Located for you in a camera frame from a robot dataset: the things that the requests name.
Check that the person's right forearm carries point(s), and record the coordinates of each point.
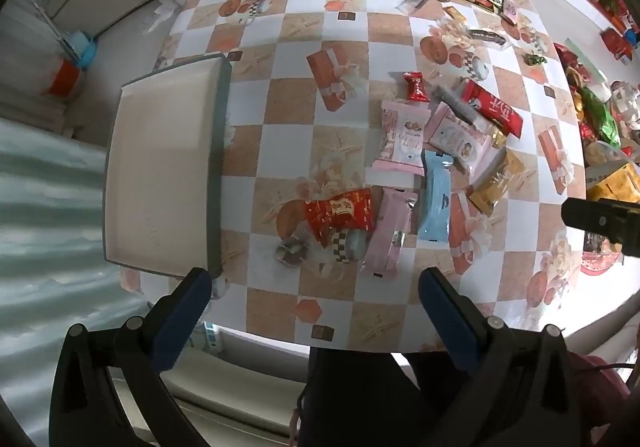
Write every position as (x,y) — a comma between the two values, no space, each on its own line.
(605,324)

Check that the wide red snack packet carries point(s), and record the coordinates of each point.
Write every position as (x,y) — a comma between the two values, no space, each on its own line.
(340,214)

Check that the checkered printed tablecloth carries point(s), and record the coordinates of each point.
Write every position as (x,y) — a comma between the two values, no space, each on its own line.
(300,127)

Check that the yellow cardboard box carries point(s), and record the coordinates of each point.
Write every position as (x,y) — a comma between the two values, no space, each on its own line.
(617,184)

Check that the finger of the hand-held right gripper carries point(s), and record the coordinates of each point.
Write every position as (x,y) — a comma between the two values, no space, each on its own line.
(595,217)

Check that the orange white container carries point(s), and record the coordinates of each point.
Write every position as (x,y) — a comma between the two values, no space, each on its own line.
(65,79)

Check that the pink biscuit packet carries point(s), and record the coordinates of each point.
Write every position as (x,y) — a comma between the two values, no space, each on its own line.
(402,137)
(457,142)

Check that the dark brown snack bar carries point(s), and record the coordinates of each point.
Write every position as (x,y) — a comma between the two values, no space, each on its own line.
(487,37)

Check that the small yellow packet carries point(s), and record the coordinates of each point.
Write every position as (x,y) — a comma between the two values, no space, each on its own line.
(455,14)

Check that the gold snack packet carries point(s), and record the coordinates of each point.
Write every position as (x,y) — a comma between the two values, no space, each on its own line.
(495,184)

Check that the heap of snack bags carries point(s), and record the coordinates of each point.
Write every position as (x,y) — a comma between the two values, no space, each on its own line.
(572,62)

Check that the blue snack packet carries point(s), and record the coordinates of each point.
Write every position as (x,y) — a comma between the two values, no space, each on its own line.
(435,197)

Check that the blue mop bucket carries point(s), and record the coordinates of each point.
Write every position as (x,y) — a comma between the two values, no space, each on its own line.
(82,49)

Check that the grey stick snack packet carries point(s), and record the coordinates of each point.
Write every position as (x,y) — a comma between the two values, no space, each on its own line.
(462,109)

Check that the person's dark trousers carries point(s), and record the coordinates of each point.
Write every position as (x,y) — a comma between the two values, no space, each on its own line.
(350,397)

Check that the beige tray with green rim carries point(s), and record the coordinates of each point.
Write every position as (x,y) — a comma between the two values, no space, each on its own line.
(160,152)

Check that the green candy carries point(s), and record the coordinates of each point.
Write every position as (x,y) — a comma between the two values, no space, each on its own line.
(534,59)

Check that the brown wrapped candy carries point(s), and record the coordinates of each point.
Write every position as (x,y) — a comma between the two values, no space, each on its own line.
(291,252)

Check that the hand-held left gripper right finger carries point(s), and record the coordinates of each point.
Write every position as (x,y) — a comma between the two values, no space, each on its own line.
(447,317)

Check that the long red snack packet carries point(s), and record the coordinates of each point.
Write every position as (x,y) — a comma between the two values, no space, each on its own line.
(492,109)

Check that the long pink snack packet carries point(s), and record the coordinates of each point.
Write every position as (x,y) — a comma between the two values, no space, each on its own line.
(387,237)

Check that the pale ribbed sofa cover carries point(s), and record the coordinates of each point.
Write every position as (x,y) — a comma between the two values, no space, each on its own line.
(45,227)

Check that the green foil bag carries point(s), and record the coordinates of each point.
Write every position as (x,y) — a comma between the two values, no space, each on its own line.
(600,119)

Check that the small red candy packet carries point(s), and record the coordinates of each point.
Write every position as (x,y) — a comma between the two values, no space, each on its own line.
(416,86)

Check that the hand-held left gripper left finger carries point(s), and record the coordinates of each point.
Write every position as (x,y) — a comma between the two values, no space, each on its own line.
(192,297)

